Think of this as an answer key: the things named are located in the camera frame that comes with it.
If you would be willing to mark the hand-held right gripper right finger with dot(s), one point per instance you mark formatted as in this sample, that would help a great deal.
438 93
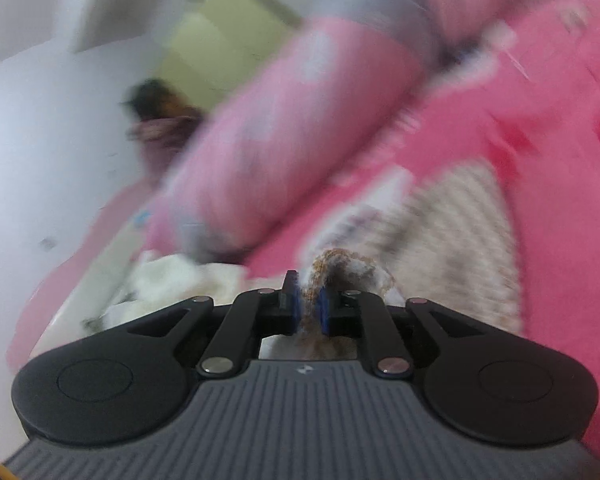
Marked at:
324 310

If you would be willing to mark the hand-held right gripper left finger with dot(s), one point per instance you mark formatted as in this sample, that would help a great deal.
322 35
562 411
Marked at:
292 300

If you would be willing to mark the beige white houndstooth coat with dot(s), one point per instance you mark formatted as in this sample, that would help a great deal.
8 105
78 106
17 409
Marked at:
445 240

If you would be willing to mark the cream fleece garment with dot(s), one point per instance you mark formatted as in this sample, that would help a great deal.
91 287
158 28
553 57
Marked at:
180 280

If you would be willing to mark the pink grey floral duvet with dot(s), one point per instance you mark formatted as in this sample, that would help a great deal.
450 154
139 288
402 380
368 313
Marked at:
290 135

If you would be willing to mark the pink and cream headboard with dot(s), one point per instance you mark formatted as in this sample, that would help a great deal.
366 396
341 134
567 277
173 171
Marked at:
80 270

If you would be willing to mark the pink floral bed blanket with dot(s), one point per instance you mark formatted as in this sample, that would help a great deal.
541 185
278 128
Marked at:
555 185

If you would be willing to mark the yellow-green wardrobe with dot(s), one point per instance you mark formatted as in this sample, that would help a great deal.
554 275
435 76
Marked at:
220 45

